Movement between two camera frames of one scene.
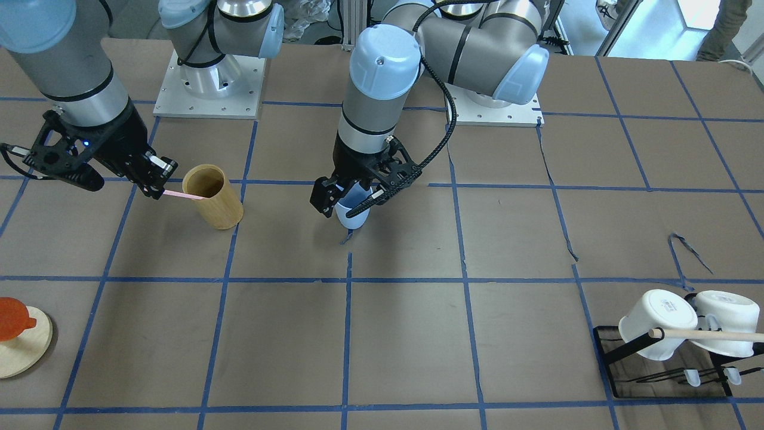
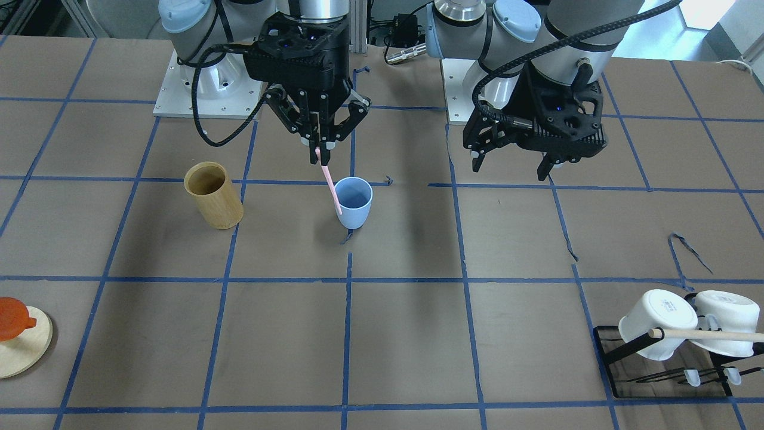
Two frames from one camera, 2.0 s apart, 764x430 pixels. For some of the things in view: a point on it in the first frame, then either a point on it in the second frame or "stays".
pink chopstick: x=184 y=194 to x=325 y=172
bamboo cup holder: x=221 y=205 stays
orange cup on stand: x=14 y=318 stays
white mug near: x=658 y=309 stays
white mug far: x=724 y=310 stays
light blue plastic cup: x=354 y=195 stays
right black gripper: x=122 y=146 to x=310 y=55
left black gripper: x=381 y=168 to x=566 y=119
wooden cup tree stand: x=19 y=355 stays
